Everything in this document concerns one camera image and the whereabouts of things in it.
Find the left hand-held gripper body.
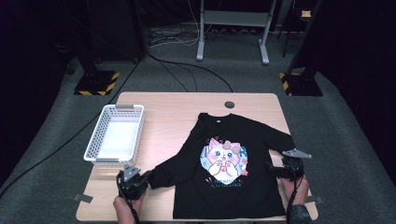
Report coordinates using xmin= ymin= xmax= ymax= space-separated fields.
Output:
xmin=116 ymin=164 xmax=149 ymax=201

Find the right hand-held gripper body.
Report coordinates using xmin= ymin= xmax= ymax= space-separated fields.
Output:
xmin=275 ymin=147 xmax=313 ymax=182

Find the black printed long-sleeve shirt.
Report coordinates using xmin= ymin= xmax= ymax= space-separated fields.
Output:
xmin=148 ymin=112 xmax=297 ymax=220

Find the person's left hand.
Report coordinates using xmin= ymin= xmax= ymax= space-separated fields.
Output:
xmin=112 ymin=189 xmax=147 ymax=224

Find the person's right hand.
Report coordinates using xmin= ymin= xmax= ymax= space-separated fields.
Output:
xmin=279 ymin=175 xmax=310 ymax=207

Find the white perforated plastic basket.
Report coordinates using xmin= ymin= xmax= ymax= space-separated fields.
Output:
xmin=83 ymin=104 xmax=146 ymax=167

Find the black stand with striped base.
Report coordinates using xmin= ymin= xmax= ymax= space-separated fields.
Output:
xmin=74 ymin=46 xmax=120 ymax=97
xmin=278 ymin=0 xmax=324 ymax=97

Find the black tripod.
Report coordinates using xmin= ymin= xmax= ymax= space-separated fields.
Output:
xmin=276 ymin=0 xmax=301 ymax=59

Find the black cabinet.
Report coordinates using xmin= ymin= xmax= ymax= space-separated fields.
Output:
xmin=85 ymin=0 xmax=148 ymax=63

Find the left hand-held gripper cable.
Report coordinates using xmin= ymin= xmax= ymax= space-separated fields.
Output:
xmin=117 ymin=183 xmax=141 ymax=224

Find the hand-held gripper cable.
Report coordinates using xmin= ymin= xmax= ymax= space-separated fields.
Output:
xmin=117 ymin=183 xmax=141 ymax=224
xmin=285 ymin=174 xmax=304 ymax=224

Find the right hand-held gripper cable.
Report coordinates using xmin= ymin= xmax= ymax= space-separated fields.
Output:
xmin=285 ymin=174 xmax=304 ymax=224

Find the long black floor cable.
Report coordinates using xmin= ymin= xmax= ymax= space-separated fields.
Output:
xmin=0 ymin=59 xmax=142 ymax=199

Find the thin black floor cable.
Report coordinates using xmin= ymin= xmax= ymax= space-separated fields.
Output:
xmin=158 ymin=60 xmax=199 ymax=93

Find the curved black floor cable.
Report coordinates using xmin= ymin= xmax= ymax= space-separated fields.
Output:
xmin=147 ymin=50 xmax=234 ymax=93

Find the tangle of floor cables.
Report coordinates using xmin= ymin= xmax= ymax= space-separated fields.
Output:
xmin=148 ymin=27 xmax=201 ymax=49

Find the grey metal desk frame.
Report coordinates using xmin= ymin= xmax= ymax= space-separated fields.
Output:
xmin=195 ymin=0 xmax=278 ymax=65

